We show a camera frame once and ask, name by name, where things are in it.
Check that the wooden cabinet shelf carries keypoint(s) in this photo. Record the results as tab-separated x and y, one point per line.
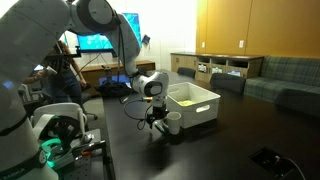
204	65

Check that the table cable port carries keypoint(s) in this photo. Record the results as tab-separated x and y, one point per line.
272	162

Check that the white plastic container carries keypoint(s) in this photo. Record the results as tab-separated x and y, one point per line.
205	108

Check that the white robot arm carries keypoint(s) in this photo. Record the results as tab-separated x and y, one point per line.
29	29

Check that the white VR headset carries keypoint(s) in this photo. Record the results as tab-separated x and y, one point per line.
56	126

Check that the green plaid sofa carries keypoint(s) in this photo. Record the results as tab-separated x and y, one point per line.
290	82

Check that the black bag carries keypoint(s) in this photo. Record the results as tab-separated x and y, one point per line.
113	89

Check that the white mug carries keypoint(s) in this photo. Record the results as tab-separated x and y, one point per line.
172	122

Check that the standing person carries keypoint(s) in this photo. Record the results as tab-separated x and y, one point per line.
68	83

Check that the wall monitor screen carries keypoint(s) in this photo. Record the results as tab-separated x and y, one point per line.
127	35

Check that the yellow towel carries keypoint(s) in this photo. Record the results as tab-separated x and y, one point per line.
186	102

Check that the black office chair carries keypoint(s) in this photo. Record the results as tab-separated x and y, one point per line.
228	82

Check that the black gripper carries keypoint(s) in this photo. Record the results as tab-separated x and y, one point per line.
158	113

